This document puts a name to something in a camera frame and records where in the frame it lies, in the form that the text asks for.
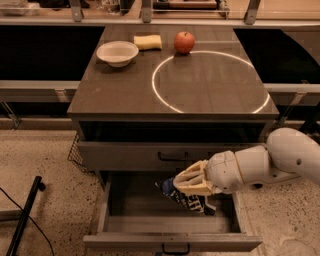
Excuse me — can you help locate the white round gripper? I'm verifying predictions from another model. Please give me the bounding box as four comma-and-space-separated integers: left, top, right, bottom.
173, 151, 244, 196

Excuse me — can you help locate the blue chip bag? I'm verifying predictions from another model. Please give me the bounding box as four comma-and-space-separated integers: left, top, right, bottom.
155, 178, 216, 216

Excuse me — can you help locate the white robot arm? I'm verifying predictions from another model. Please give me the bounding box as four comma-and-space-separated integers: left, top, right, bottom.
173, 128, 320, 196

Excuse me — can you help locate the open lower drawer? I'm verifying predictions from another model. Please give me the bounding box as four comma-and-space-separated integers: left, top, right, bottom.
83, 171, 262, 255

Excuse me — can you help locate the grey drawer cabinet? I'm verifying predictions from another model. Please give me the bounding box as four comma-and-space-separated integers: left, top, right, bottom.
67, 25, 280, 188

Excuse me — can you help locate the closed upper drawer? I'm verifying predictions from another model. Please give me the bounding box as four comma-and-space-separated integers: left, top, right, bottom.
78, 141, 257, 171

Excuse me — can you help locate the red apple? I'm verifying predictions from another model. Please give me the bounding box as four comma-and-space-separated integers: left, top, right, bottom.
174, 31, 195, 54

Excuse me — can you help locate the yellow sponge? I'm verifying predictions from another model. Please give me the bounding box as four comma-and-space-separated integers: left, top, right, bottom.
134, 35, 162, 50

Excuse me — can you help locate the white bowl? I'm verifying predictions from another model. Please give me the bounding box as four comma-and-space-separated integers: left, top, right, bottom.
96, 41, 139, 67

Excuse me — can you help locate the black metal stand leg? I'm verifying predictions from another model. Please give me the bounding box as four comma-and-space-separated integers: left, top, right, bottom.
6, 176, 46, 256

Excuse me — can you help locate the wire mesh basket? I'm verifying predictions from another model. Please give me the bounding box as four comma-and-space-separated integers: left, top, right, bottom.
67, 135, 94, 175

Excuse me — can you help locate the black table frame right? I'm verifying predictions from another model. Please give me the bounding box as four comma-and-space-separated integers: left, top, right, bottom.
276, 102, 320, 135

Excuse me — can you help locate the black floor cable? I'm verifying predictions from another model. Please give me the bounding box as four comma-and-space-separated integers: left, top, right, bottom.
0, 187, 56, 256

